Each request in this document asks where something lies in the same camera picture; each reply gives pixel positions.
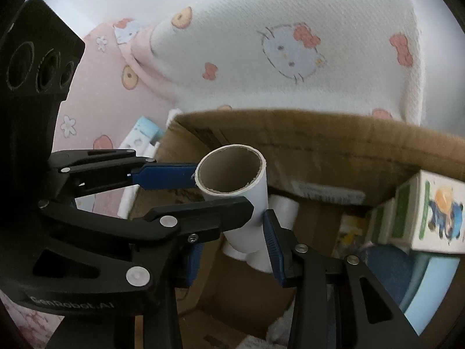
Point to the green white carton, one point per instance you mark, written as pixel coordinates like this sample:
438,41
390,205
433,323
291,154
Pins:
379,223

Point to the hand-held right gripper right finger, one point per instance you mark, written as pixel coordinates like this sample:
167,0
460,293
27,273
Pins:
274,247

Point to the light blue tissue packet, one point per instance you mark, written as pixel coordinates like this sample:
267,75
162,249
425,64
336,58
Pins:
143,131

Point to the white cat print pillow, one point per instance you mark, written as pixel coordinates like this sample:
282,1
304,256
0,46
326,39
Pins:
290,14

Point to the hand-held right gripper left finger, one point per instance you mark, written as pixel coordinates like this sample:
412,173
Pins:
196,261

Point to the light blue plastic container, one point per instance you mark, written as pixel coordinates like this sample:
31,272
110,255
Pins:
432,291

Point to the yellow printed paper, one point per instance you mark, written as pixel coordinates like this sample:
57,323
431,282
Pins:
350,236

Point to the dark blue round lid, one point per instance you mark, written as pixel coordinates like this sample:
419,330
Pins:
388,272

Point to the white fluffy cloth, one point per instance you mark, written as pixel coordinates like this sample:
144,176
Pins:
281,329

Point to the pink cat print pillow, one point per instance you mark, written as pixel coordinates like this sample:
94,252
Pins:
145,69

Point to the cartoon print carton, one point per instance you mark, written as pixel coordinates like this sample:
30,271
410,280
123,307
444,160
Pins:
436,211

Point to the white paper tube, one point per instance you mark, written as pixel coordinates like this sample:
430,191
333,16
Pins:
234,251
252,203
259,261
287,211
175,113

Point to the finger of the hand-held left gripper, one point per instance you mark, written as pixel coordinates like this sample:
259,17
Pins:
203,214
167,176

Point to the pink floral bedsheet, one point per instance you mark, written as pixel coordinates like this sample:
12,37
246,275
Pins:
90,116

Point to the brown cardboard box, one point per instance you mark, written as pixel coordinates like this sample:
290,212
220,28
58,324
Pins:
308,145

